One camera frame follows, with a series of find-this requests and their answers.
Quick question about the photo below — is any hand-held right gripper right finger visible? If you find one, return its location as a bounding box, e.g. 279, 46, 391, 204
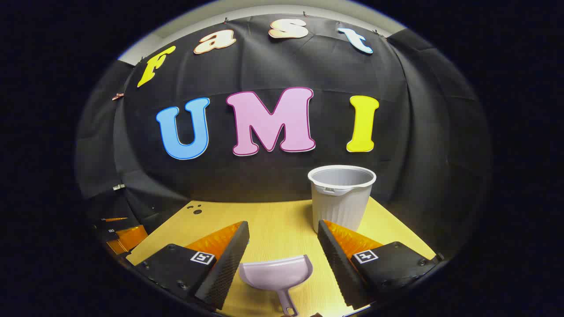
317, 219, 445, 311

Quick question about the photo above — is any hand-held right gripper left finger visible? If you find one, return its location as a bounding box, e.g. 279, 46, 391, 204
134, 221, 250, 310

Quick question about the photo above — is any lavender plastic dustpan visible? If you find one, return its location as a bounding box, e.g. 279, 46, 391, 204
239, 254, 313, 317

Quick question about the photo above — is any white ribbed garbage bin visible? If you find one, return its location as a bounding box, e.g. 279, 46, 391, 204
308, 165, 377, 234

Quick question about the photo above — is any yellow wooden desktop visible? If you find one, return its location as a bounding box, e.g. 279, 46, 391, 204
126, 198, 437, 317

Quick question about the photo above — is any black backdrop cloth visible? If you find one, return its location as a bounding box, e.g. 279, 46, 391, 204
75, 13, 492, 265

